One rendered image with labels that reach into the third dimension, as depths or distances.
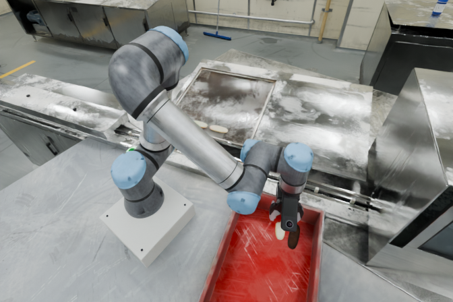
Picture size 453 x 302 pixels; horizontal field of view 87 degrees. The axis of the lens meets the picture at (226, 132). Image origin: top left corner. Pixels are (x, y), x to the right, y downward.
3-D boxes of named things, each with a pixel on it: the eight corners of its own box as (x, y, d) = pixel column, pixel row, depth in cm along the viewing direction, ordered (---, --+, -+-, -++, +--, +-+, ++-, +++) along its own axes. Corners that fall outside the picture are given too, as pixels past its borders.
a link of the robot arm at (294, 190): (308, 188, 67) (278, 185, 68) (305, 197, 70) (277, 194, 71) (305, 166, 72) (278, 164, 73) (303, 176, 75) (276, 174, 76)
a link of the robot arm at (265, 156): (234, 158, 64) (274, 170, 60) (248, 131, 71) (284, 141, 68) (234, 176, 69) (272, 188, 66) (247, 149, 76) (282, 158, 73)
